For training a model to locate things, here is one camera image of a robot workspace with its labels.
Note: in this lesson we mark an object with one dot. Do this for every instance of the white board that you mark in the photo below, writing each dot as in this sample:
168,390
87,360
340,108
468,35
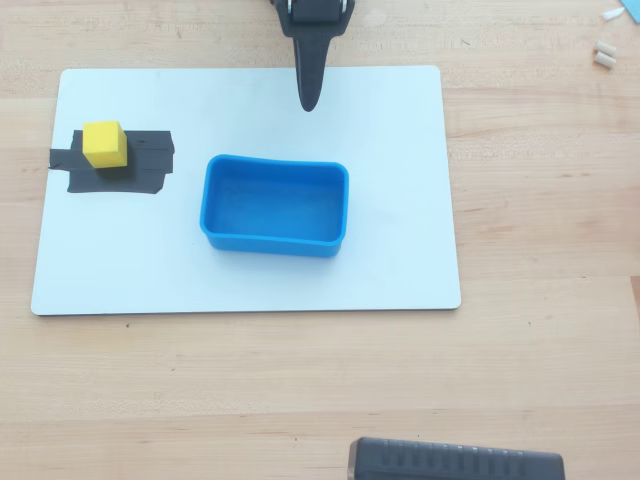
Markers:
250,285

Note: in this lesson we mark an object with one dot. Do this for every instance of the black ribbed device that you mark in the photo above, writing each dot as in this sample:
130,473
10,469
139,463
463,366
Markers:
450,462

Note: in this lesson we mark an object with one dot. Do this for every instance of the short wooden dowel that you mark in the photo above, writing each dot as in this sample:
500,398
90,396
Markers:
605,48
604,60

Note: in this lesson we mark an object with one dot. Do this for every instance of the small white plastic piece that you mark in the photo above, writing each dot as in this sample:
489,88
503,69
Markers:
612,14

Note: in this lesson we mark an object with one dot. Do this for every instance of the yellow cube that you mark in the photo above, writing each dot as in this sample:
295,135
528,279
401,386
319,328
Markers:
105,145

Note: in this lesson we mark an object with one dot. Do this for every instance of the blue rectangular bin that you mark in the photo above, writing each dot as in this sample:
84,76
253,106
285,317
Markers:
275,200

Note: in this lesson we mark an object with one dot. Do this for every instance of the black tape patch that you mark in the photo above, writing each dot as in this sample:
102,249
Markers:
147,160

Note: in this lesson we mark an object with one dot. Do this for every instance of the blue sheet corner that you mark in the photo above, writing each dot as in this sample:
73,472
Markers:
632,9

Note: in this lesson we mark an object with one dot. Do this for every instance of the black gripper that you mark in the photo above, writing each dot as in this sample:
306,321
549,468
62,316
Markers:
311,30

